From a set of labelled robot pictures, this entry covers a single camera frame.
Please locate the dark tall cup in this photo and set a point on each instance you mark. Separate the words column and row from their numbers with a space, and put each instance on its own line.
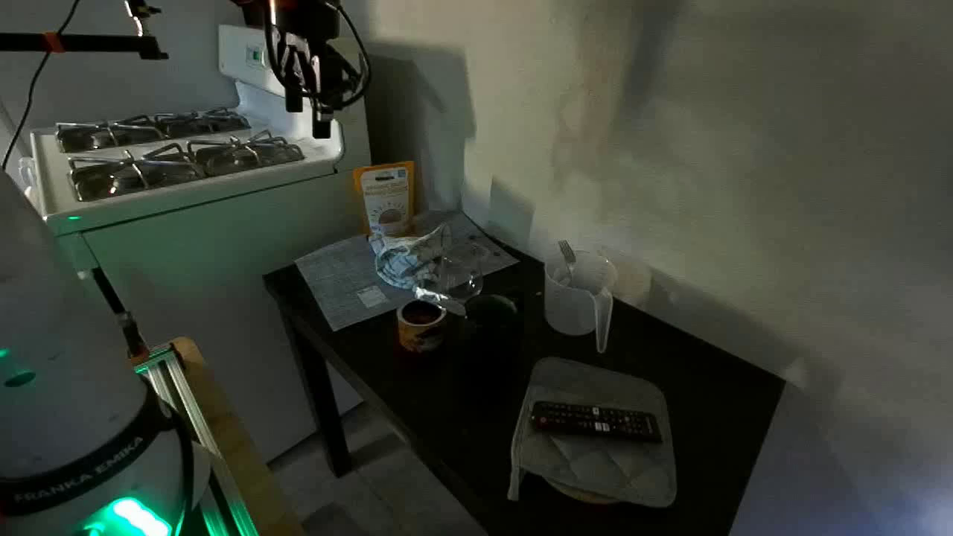
column 491, row 345

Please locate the white kitchen stove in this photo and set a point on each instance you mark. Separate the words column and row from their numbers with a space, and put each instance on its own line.
column 226, row 250

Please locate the crumpled clear plastic wrapper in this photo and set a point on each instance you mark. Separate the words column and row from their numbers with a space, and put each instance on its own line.
column 406, row 257

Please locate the black horizontal camera rod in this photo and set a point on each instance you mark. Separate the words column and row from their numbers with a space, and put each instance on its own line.
column 79, row 43

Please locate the black remote control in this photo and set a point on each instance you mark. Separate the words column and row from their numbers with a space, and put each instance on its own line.
column 597, row 422

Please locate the black wooden table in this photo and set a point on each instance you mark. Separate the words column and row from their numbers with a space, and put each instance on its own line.
column 446, row 399

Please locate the grey quilted pot holder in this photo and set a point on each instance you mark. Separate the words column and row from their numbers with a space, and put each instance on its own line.
column 597, row 463

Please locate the aluminium frame profile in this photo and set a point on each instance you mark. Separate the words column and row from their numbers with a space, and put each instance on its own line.
column 189, row 407

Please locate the shiny foil piece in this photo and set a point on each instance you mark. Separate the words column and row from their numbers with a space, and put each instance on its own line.
column 436, row 296

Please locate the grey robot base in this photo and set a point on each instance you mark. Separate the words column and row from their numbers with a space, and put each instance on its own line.
column 59, row 399

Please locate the brown ceramic mug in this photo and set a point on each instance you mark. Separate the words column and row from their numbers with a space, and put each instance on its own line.
column 420, row 327

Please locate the grey newspaper sheet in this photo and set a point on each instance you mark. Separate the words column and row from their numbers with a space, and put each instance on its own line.
column 344, row 278

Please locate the black stove burner grate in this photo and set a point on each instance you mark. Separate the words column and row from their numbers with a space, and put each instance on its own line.
column 149, row 126
column 180, row 165

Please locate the clear plastic measuring jug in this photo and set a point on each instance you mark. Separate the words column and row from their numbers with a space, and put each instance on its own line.
column 570, row 300

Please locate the wooden board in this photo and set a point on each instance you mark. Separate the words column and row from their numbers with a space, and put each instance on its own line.
column 232, row 436

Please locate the orange snack bag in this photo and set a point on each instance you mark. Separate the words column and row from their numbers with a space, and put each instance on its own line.
column 384, row 195

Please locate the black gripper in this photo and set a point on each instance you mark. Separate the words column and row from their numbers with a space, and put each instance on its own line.
column 309, row 47

